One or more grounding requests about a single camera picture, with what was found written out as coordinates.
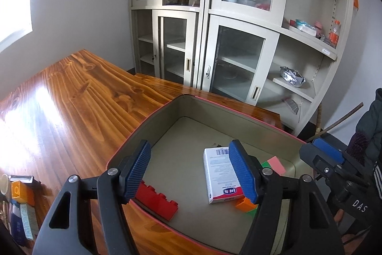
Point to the red building block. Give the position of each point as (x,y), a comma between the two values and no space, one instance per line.
(158,201)

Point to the blue and white packet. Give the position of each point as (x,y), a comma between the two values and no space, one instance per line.
(303,27)

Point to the narrow beige metal cabinet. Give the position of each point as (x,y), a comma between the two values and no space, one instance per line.
(173,34)

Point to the wooden desk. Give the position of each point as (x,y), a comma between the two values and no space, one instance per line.
(89,99)

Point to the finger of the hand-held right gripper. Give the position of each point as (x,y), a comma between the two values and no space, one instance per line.
(328,150)

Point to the white medicine box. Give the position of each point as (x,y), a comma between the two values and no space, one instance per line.
(218,171)

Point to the pink and green sticky notes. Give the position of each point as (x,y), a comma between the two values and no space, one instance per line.
(276,165)

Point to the orange building block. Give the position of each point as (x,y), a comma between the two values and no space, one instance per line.
(244,204)

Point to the white glass-door cabinet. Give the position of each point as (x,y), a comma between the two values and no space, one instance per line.
(295,63)

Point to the orange drink bottle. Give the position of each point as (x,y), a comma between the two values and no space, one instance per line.
(335,32)

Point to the window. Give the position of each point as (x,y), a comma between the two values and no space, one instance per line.
(15,4)

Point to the pink cup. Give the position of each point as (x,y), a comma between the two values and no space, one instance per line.
(318,29)

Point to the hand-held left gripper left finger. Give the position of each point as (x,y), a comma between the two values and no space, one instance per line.
(137,171)

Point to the dark jacket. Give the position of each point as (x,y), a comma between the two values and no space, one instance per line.
(373,123)

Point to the blue and white box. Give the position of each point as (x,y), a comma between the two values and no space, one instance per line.
(25,225)

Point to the orange box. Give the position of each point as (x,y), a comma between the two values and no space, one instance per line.
(22,193)

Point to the red storage box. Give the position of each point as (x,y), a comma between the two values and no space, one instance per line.
(185,135)

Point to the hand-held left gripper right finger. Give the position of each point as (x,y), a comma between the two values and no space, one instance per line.
(241,174)

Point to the white cup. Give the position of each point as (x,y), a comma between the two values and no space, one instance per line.
(3,184)

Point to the thin dark stick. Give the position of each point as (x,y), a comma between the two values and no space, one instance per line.
(337,123)

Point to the silver foil bag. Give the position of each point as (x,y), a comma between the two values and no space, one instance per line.
(292,77)

